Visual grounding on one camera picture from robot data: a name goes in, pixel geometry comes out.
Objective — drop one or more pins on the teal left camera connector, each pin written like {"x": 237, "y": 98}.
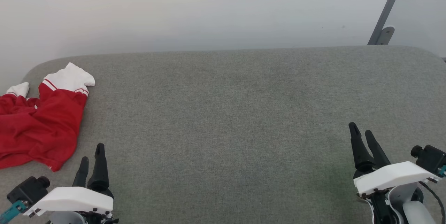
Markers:
{"x": 12, "y": 211}

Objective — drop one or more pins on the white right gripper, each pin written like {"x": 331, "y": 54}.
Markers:
{"x": 390, "y": 177}

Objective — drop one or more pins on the teal right camera connector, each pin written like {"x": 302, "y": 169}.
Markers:
{"x": 443, "y": 171}

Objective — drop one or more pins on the red basketball jersey white sleeves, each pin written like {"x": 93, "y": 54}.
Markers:
{"x": 41, "y": 126}

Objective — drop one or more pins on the grey metal bracket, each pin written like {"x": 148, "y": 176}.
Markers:
{"x": 386, "y": 36}

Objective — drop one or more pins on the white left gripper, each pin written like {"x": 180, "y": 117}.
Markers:
{"x": 75, "y": 199}

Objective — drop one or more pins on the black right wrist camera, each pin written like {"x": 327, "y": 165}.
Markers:
{"x": 430, "y": 157}

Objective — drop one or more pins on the grey metal bar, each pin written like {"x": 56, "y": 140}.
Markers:
{"x": 388, "y": 6}

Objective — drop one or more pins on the teal camera connector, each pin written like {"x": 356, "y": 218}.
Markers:
{"x": 443, "y": 171}
{"x": 12, "y": 211}

